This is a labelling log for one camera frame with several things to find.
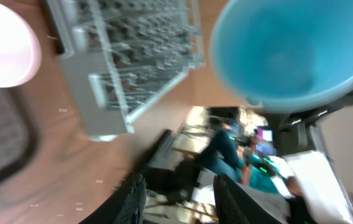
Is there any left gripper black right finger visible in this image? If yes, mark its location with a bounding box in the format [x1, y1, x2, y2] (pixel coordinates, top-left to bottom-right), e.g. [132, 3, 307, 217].
[213, 174, 283, 224]

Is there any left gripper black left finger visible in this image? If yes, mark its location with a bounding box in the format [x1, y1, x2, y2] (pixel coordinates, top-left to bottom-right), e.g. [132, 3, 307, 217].
[79, 174, 146, 224]

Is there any light blue plastic cup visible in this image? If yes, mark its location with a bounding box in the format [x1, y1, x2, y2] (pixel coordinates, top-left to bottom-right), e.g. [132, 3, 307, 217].
[210, 0, 353, 113]

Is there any pink plastic cup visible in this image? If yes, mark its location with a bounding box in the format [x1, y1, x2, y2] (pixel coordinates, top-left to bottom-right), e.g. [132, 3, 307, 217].
[0, 4, 42, 88]

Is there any grey dishwasher rack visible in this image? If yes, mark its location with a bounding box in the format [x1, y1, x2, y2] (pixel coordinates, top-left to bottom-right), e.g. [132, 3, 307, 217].
[45, 0, 205, 141]

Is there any seated person in teal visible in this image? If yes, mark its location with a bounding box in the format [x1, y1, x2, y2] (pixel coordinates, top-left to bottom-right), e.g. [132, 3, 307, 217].
[193, 123, 317, 224]

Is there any dark brown serving tray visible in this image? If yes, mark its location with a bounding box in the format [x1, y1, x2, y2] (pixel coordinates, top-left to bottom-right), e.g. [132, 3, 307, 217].
[0, 87, 40, 184]

